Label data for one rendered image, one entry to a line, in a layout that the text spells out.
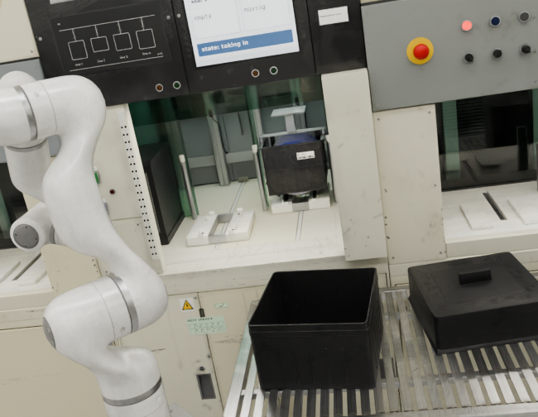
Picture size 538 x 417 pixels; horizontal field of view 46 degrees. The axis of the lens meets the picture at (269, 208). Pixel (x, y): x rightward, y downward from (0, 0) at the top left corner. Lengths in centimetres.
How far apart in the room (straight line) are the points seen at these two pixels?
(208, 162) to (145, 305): 161
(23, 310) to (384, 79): 134
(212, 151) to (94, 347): 168
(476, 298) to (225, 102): 114
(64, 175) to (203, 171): 166
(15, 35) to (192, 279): 86
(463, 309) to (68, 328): 90
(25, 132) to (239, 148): 166
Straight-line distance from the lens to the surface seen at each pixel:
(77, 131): 121
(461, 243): 193
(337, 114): 172
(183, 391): 221
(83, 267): 207
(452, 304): 162
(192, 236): 216
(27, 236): 156
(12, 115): 118
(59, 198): 119
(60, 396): 236
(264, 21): 174
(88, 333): 120
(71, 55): 188
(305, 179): 225
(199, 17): 177
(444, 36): 175
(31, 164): 144
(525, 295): 165
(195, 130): 276
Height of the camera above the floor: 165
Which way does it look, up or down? 19 degrees down
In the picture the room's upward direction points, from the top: 10 degrees counter-clockwise
